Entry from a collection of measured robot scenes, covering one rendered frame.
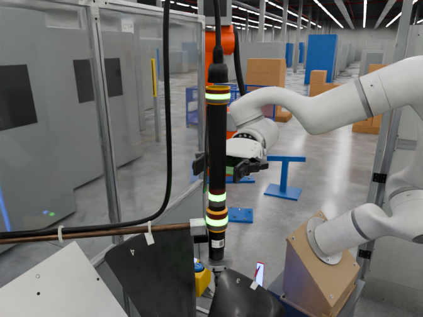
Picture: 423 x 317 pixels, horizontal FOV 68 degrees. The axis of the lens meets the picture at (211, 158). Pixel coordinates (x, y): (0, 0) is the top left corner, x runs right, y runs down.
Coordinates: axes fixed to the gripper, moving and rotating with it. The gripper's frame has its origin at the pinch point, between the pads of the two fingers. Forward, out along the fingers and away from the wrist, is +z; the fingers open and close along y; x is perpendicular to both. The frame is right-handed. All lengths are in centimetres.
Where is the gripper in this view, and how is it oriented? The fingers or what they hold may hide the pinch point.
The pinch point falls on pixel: (216, 170)
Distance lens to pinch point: 60.2
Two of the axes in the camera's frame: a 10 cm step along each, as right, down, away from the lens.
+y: -9.0, -1.4, 4.2
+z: -4.4, 3.0, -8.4
